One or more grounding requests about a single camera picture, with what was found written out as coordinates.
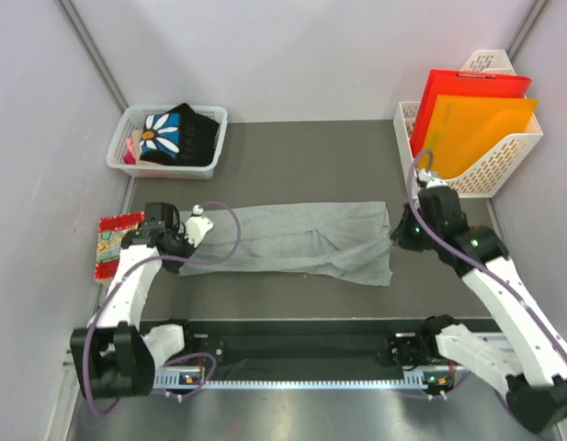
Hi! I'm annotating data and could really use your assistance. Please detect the grey t shirt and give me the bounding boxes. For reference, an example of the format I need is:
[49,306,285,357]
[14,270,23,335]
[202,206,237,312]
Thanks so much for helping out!
[179,201,392,288]

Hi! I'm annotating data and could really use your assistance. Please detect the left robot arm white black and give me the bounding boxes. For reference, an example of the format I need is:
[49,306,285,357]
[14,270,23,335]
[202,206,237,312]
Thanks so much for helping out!
[70,202,213,400]

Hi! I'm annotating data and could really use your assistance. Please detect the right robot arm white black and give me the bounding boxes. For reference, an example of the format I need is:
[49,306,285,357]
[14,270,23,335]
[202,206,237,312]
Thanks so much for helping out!
[391,184,567,434]

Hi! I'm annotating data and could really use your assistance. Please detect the red green patterned book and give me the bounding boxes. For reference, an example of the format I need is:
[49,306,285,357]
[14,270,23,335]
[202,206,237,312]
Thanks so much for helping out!
[94,211,144,285]

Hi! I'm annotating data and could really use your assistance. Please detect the white file organizer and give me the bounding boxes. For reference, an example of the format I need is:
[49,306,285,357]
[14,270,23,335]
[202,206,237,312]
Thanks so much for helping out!
[393,50,543,198]

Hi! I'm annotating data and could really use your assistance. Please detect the orange folder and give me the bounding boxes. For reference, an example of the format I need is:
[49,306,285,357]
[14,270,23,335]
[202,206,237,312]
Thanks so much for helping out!
[424,97,539,179]

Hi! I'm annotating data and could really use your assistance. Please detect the pink beige folded cloths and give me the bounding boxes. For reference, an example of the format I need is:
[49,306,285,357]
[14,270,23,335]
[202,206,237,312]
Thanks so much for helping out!
[123,130,142,165]

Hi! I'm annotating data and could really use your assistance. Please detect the black daisy print t shirt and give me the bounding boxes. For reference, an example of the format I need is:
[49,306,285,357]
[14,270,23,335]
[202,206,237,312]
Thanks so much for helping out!
[140,103,220,167]

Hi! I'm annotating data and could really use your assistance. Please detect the white plastic basket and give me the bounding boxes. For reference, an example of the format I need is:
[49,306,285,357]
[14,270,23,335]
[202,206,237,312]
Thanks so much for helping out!
[106,103,229,180]

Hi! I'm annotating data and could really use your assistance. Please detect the red folder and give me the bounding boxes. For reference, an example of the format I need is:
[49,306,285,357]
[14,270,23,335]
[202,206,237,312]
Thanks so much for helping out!
[410,69,532,156]

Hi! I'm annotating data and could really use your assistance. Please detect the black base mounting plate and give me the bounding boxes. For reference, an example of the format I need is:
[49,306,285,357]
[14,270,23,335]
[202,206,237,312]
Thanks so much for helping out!
[140,319,475,382]

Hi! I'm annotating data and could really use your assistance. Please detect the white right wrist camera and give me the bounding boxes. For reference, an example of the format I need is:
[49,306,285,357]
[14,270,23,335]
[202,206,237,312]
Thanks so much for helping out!
[415,169,449,189]

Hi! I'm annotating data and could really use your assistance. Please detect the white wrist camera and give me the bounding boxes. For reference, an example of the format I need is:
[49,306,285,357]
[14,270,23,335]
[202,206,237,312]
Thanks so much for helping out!
[415,169,449,189]
[184,205,214,248]

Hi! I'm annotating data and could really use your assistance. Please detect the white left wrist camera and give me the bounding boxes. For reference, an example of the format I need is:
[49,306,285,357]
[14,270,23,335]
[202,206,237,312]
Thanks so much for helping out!
[184,205,214,248]

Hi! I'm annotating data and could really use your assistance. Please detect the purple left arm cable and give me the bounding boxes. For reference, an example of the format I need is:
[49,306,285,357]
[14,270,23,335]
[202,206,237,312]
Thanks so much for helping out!
[82,200,243,416]

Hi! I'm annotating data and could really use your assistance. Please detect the grey slotted cable duct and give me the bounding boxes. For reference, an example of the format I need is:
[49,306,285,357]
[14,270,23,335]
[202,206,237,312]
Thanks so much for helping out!
[152,367,431,391]

